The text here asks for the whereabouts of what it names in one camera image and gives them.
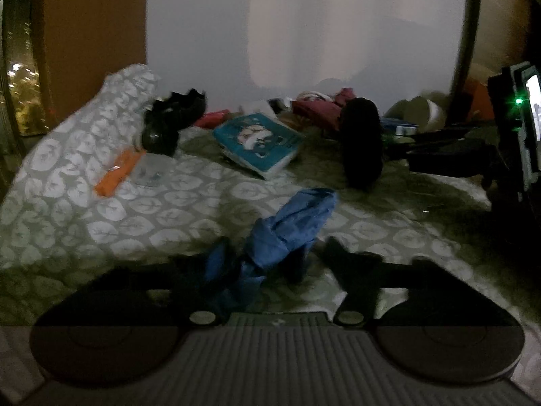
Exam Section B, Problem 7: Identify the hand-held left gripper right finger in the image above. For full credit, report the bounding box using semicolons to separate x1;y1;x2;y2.
323;237;470;326

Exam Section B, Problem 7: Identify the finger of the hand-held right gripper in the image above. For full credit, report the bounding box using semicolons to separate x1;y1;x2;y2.
416;125;497;144
409;144;501;176

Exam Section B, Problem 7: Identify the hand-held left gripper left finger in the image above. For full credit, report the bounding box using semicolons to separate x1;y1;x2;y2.
80;239;231;326

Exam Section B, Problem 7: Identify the blue cloth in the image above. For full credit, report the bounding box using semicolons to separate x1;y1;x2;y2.
211;188;339;314

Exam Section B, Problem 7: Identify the brown tape roll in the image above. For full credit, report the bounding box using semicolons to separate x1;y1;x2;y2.
395;96;446;132

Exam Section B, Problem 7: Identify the small blue box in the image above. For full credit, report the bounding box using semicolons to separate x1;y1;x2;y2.
380;118;419;138

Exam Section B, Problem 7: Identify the black round object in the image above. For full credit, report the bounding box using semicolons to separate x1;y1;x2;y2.
340;98;385;191

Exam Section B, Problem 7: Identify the clear plastic cup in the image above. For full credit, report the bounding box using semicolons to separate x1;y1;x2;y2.
133;154;175;187

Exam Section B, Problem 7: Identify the teal illustrated book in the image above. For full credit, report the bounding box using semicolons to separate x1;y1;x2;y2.
211;112;306;180

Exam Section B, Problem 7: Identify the orange plastic tool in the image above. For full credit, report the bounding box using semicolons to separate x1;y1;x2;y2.
95;150;146;198

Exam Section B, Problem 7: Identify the dark glossy round object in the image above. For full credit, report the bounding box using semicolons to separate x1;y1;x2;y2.
141;120;180;157

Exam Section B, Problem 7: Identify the dark red pouch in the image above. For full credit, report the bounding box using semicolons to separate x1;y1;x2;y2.
291;88;356;132

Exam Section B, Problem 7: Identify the red small cloth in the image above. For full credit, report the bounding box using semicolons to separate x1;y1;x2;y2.
194;110;231;130

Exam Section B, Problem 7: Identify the black lumpy object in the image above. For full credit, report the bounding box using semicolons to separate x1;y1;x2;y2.
150;89;208;132

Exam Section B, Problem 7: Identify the brown wooden panel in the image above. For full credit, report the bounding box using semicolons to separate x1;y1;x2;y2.
42;0;148;94

